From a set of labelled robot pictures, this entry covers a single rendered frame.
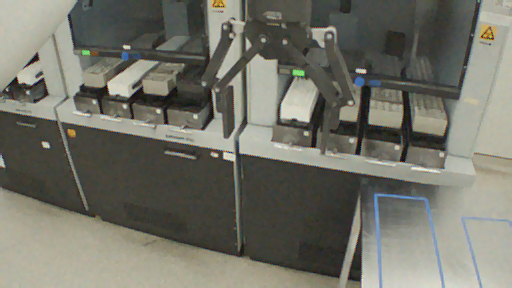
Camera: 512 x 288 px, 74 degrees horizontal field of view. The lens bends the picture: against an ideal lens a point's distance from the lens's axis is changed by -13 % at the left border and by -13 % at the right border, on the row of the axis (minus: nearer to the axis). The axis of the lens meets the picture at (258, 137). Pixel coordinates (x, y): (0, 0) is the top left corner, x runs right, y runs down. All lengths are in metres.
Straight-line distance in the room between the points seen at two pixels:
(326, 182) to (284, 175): 0.16
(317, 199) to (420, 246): 0.62
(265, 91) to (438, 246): 0.78
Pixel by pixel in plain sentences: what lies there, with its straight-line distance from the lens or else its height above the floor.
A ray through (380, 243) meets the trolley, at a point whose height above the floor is 0.82.
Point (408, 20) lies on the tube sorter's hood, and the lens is 1.22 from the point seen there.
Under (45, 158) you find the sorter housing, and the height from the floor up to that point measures 0.42.
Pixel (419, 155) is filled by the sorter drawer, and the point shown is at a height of 0.78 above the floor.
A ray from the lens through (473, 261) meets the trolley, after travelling 0.97.
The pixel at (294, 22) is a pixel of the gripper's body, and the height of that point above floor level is 1.36.
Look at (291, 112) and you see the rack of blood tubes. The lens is 1.32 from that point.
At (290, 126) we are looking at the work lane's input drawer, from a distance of 1.31.
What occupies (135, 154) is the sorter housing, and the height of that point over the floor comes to 0.57.
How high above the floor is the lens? 1.49
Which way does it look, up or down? 33 degrees down
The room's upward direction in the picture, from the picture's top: straight up
